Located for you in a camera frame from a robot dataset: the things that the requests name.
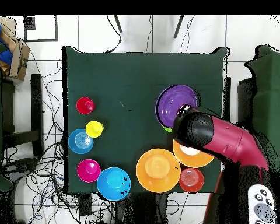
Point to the purple bowl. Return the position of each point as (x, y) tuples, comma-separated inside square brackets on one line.
[(172, 100)]

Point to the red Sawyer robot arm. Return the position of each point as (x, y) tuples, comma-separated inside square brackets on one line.
[(231, 140)]

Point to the small green bowl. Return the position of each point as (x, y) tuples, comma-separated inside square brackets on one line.
[(167, 129)]

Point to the yellow cup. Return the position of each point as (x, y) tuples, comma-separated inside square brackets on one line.
[(94, 129)]

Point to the dark green tablecloth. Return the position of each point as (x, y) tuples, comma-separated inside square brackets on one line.
[(130, 77)]

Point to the red cup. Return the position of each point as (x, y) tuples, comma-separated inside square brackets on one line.
[(84, 106)]

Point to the shallow blue bowl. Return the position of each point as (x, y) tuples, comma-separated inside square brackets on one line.
[(80, 145)]

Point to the deep blue bowl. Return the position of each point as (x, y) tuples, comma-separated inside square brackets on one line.
[(113, 184)]

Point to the small pink bowl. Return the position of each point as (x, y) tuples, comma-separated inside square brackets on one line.
[(88, 171)]

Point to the small orange bowl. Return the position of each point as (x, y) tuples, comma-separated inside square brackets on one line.
[(191, 179)]

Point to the black power box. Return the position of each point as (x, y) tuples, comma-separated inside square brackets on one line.
[(85, 205)]

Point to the black tripod leg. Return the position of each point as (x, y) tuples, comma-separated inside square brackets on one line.
[(178, 26), (117, 23)]

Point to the black bench stand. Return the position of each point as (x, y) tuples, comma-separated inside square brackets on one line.
[(36, 105)]

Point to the cardboard box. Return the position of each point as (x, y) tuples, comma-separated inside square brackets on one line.
[(19, 60)]

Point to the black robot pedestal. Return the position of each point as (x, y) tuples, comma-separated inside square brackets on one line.
[(142, 210)]

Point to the black pedestal foot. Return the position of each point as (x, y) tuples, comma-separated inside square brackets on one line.
[(21, 166)]

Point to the black square floor frame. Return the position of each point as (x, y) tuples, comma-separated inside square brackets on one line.
[(40, 40)]

